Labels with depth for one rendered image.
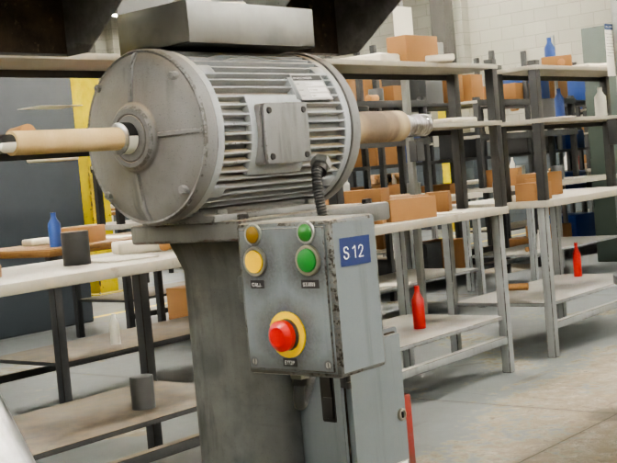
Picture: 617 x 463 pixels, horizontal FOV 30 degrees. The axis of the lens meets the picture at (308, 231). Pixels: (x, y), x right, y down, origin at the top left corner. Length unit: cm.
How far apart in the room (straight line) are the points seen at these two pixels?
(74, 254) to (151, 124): 285
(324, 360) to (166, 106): 43
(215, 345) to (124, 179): 31
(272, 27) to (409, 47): 391
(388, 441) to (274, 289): 40
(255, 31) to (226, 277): 38
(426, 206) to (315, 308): 426
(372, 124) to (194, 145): 53
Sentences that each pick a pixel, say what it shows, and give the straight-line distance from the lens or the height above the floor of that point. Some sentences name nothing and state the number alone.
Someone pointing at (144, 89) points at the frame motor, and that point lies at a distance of 166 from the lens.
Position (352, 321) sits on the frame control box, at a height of 99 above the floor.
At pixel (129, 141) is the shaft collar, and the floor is 124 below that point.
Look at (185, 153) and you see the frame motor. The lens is 160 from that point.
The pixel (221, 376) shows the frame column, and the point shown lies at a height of 87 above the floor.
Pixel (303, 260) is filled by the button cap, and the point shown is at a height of 107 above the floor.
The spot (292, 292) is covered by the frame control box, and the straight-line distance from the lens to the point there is 147.
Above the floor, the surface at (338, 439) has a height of 78.
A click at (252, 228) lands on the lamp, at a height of 111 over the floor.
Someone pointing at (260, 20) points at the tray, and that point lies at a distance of 178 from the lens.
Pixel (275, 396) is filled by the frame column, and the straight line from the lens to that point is 175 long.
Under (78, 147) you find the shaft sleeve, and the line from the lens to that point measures 159.
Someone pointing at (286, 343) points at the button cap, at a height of 97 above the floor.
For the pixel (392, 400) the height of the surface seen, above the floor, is 82.
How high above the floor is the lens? 118
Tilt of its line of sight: 3 degrees down
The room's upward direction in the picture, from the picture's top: 5 degrees counter-clockwise
